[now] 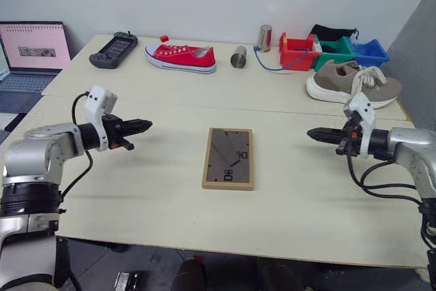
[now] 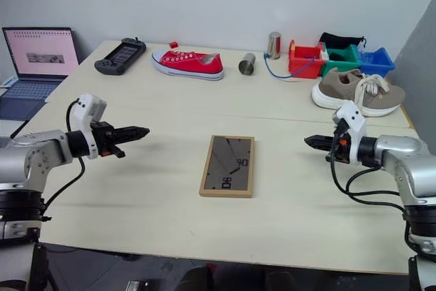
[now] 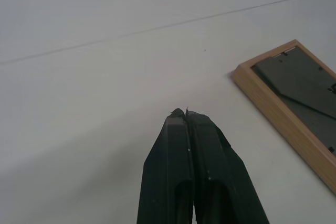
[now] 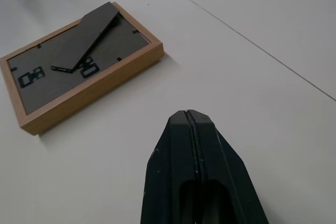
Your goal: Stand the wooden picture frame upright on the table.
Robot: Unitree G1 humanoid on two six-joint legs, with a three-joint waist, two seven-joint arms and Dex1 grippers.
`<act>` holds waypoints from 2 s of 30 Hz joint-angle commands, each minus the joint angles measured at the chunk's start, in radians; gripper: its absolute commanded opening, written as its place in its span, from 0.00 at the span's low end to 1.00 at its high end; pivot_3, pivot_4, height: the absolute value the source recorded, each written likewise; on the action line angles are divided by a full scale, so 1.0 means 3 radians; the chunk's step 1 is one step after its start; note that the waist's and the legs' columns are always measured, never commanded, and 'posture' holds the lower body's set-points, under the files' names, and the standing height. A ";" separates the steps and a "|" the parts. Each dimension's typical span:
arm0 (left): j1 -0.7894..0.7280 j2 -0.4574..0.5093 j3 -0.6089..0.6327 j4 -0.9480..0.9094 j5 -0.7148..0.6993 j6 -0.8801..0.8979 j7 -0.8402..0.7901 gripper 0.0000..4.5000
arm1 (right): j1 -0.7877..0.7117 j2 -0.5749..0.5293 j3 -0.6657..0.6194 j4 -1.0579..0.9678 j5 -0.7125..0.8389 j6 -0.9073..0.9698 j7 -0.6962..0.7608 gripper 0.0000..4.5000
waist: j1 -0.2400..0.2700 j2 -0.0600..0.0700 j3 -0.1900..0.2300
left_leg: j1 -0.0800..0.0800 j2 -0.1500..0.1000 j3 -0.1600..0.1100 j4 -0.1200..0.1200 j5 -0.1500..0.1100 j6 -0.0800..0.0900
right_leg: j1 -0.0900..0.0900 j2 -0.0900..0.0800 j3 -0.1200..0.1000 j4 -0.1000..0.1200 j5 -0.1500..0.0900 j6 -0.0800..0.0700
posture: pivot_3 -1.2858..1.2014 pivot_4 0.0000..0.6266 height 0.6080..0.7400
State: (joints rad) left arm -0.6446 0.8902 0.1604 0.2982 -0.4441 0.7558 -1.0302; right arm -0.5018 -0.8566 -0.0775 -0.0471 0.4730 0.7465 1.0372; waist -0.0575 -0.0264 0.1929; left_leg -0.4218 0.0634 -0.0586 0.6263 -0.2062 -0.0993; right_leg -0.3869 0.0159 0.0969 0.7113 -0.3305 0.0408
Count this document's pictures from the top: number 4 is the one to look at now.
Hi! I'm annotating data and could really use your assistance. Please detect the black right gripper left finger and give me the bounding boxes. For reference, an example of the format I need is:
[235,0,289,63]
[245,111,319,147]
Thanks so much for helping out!
[140,109,199,224]

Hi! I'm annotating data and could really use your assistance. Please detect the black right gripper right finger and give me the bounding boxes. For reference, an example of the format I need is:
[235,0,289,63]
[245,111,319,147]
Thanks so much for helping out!
[185,109,269,224]

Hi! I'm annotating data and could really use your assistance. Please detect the wooden picture frame face down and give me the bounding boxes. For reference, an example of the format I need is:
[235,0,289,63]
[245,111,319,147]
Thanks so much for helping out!
[0,2,164,136]

